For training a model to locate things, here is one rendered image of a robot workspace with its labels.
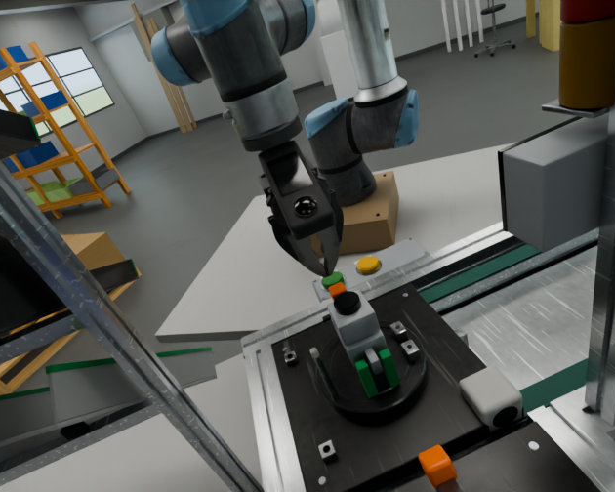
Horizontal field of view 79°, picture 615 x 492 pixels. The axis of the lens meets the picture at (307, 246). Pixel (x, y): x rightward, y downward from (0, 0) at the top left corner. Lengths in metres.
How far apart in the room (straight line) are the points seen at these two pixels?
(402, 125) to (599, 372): 0.58
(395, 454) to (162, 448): 0.43
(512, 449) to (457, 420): 0.05
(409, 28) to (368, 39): 7.72
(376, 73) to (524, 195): 0.58
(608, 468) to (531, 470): 0.07
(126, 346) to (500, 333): 0.47
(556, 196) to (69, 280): 0.35
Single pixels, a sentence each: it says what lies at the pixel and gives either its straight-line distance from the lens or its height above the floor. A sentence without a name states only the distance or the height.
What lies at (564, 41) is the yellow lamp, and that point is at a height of 1.30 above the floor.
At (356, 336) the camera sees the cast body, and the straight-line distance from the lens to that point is 0.42.
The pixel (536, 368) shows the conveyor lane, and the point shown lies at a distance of 0.57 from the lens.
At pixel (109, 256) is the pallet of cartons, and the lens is 3.40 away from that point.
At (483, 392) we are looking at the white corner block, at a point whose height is 0.99.
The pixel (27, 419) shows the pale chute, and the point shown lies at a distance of 0.50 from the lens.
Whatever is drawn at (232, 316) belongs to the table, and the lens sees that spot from 0.89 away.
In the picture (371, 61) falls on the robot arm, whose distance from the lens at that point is 0.84.
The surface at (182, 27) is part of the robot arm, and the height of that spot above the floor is 1.40.
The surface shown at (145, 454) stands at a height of 0.86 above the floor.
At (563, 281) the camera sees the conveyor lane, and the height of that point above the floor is 0.92.
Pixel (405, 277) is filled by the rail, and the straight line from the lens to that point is 0.64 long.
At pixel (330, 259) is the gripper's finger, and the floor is 1.09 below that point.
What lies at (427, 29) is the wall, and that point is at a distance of 8.55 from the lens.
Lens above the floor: 1.36
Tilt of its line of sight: 30 degrees down
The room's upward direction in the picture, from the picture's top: 22 degrees counter-clockwise
